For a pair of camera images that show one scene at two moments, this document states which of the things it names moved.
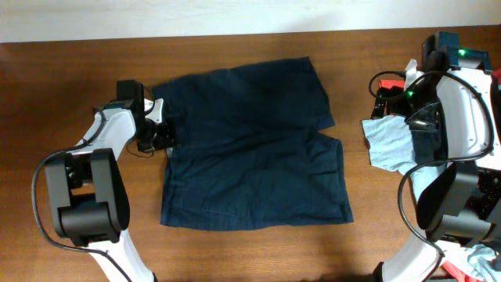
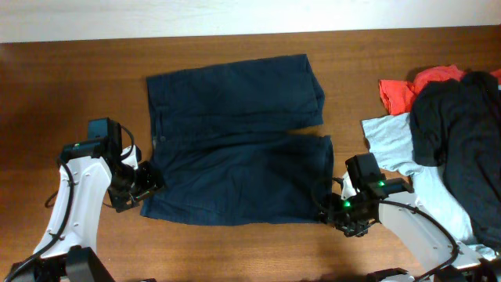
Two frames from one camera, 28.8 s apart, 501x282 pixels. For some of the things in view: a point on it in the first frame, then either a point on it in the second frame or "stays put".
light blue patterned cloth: [391, 147] stays put
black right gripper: [394, 107] → [329, 211]
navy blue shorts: [249, 152] stays put
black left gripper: [167, 139] → [153, 180]
